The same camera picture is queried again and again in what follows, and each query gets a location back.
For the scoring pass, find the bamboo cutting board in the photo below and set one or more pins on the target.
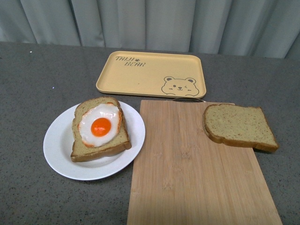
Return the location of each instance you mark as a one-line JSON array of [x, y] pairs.
[[181, 177]]

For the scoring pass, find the yellow bear tray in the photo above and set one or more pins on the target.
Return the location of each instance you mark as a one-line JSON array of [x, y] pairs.
[[152, 74]]

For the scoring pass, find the white round plate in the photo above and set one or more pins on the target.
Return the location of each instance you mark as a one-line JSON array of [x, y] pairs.
[[59, 140]]

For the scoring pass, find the bread slice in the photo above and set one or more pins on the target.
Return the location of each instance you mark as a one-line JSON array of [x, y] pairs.
[[82, 153], [239, 126]]

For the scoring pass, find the grey curtain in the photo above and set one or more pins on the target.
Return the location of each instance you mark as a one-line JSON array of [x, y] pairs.
[[263, 28]]

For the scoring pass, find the fake fried egg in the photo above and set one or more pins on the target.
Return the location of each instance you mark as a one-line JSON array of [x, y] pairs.
[[99, 125]]

